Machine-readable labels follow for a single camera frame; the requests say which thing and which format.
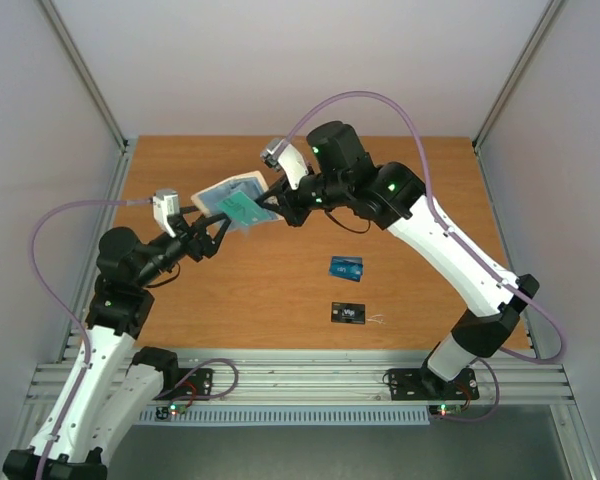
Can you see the circuit board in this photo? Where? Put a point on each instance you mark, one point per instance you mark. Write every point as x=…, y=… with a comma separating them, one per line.
x=164, y=413
x=444, y=410

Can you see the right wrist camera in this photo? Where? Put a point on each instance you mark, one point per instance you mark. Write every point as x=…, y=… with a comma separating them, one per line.
x=279, y=154

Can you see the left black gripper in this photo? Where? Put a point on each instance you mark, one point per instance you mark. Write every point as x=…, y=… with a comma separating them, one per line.
x=205, y=246

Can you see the black VIP credit card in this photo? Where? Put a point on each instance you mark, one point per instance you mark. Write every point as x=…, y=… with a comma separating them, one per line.
x=348, y=313

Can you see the grey slotted cable duct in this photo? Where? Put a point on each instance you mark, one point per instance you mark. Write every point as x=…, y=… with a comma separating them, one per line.
x=249, y=416

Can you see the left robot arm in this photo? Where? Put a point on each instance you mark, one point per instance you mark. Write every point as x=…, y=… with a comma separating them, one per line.
x=88, y=421

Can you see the teal credit card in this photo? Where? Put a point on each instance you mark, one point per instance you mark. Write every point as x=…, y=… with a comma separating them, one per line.
x=242, y=211

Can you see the light blue credit card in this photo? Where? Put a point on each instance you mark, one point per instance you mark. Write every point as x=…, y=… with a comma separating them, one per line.
x=341, y=267

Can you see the beige card holder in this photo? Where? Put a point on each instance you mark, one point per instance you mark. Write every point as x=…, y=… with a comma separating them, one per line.
x=252, y=183

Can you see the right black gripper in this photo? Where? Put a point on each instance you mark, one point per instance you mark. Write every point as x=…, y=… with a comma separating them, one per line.
x=294, y=201

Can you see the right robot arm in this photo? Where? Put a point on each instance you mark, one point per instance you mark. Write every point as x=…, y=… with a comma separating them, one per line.
x=395, y=199

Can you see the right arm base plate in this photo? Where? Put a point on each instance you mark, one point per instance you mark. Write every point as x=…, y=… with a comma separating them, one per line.
x=406, y=384

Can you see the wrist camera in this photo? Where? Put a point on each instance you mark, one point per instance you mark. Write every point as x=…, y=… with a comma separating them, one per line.
x=279, y=154
x=165, y=204

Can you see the right circuit board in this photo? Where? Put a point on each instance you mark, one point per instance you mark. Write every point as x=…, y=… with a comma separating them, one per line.
x=444, y=410

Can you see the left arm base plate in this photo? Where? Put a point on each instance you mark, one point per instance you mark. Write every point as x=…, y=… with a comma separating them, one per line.
x=199, y=383

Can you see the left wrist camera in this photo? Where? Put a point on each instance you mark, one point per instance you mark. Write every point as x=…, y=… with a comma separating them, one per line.
x=165, y=204

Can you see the left circuit board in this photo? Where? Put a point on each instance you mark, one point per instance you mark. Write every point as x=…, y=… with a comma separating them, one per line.
x=164, y=413

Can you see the aluminium rail frame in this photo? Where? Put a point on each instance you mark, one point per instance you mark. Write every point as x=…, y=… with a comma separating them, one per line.
x=340, y=377

